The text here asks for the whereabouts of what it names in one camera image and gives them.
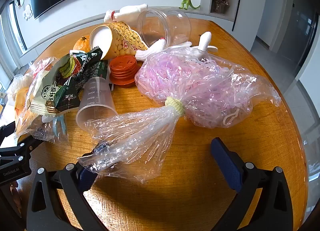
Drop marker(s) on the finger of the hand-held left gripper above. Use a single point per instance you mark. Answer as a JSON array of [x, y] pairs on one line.
[[6, 132], [23, 144]]

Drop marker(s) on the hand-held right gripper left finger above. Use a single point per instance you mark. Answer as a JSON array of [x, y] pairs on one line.
[[86, 179]]

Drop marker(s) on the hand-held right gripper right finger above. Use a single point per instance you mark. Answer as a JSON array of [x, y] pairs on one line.
[[226, 163]]

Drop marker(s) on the clear yellow plastic wrapper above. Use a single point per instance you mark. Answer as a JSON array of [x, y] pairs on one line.
[[20, 96]]

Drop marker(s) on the light blue plastic piece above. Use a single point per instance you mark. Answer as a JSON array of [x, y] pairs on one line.
[[60, 127]]

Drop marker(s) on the cream snack wrapper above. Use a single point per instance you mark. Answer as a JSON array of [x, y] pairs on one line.
[[45, 93]]

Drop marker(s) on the clear measuring cup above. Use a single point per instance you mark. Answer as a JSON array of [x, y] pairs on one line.
[[97, 101]]

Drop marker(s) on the clear bag of pink shreds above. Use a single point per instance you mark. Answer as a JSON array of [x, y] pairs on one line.
[[200, 83]]

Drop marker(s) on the dark green snack packet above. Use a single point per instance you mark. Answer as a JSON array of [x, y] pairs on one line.
[[82, 73]]

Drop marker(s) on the orange fruit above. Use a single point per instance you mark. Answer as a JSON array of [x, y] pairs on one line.
[[81, 43]]

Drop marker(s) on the orange plastic lid stack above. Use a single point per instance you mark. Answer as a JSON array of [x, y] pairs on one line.
[[123, 67]]

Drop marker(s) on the white knit glove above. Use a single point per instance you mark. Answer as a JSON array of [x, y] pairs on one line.
[[127, 12], [206, 39]]

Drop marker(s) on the yellow patterned paper cup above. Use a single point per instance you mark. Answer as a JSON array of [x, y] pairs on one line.
[[122, 41]]

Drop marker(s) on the clear plastic jar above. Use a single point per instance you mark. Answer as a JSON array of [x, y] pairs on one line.
[[172, 26]]

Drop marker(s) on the person's left hand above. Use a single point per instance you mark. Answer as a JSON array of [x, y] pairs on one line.
[[14, 192]]

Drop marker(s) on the white plastic loop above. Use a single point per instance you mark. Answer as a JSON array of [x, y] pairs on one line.
[[231, 118]]

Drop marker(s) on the window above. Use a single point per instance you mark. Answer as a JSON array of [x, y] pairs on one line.
[[15, 26]]

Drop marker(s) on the white low cabinet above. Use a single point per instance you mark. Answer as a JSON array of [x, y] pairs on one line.
[[62, 31]]

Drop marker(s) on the glass sliding door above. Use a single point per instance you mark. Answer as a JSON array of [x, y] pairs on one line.
[[300, 28]]

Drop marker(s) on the white cloud wall sticker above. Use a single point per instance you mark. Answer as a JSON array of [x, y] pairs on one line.
[[27, 12]]

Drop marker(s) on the dark small wall sticker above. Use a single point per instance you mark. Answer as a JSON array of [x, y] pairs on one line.
[[18, 1]]

